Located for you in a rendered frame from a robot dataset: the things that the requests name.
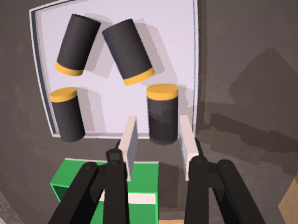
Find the white tray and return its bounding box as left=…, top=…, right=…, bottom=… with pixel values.
left=29, top=0, right=198, bottom=139

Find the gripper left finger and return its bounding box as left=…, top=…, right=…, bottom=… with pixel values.
left=48, top=116, right=138, bottom=224

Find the green open box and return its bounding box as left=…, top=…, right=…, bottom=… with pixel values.
left=50, top=158, right=160, bottom=224

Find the dark grey cylinder with yellow top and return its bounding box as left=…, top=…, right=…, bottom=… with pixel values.
left=50, top=87, right=85, bottom=143
left=102, top=19, right=155, bottom=86
left=55, top=14, right=101, bottom=76
left=146, top=84, right=178, bottom=145

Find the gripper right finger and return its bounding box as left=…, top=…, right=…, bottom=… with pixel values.
left=179, top=115, right=266, bottom=224

